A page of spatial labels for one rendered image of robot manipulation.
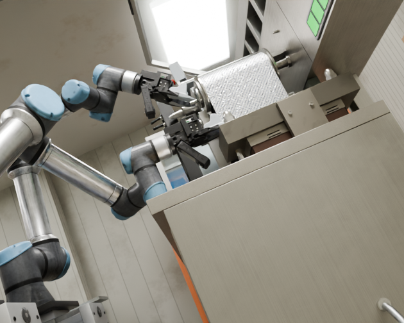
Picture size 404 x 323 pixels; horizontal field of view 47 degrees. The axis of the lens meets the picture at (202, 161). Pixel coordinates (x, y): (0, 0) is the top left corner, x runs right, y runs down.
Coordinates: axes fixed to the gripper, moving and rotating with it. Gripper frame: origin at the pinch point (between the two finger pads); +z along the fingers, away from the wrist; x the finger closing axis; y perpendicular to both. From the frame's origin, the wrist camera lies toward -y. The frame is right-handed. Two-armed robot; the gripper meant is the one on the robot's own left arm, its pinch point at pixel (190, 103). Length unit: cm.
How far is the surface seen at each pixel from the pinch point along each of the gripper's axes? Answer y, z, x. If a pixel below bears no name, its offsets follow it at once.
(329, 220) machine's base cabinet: -35, 47, -34
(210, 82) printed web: 5.1, 5.6, -8.3
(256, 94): 5.0, 21.1, -8.3
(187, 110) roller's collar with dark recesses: 5.7, -4.1, 20.1
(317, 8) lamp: 19, 32, -39
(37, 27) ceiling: 90, -152, 142
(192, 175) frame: -17.7, 4.7, 25.0
